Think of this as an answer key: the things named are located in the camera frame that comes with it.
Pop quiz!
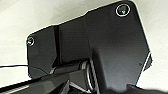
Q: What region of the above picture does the thin blue cable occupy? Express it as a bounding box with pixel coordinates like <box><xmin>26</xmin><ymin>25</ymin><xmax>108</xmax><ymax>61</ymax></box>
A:
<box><xmin>0</xmin><ymin>63</ymin><xmax>48</xmax><ymax>76</ymax></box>

